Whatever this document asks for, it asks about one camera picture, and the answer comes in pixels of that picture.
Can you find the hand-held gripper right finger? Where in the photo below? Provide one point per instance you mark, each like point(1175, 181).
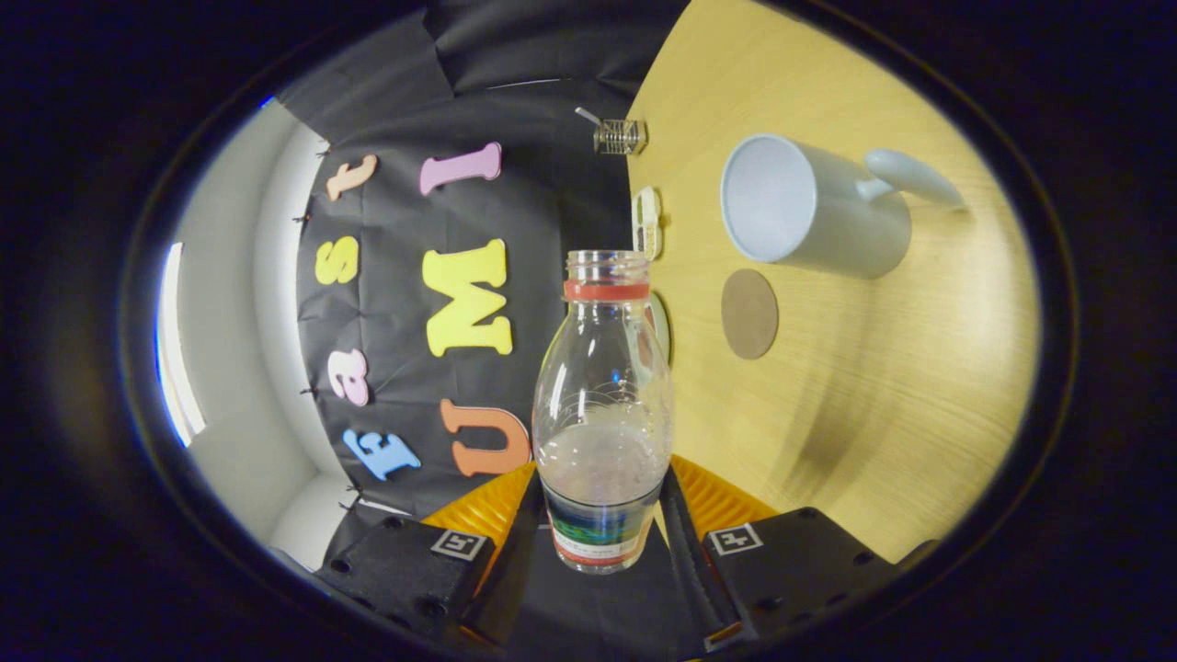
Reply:
point(690, 570)

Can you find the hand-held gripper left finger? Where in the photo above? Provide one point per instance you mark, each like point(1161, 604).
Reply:
point(515, 552)

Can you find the clear juice bottle red collar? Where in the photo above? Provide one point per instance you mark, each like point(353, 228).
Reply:
point(602, 414)

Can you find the round brown coaster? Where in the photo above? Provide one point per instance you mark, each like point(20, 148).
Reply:
point(749, 313)

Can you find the white cup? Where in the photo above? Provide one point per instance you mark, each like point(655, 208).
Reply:
point(828, 221)

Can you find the pale green plate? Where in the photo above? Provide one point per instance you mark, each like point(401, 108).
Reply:
point(664, 322)

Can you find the wooden table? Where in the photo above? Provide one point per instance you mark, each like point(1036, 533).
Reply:
point(874, 368)

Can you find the white divided seed tray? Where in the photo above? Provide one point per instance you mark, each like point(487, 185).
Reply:
point(646, 221)

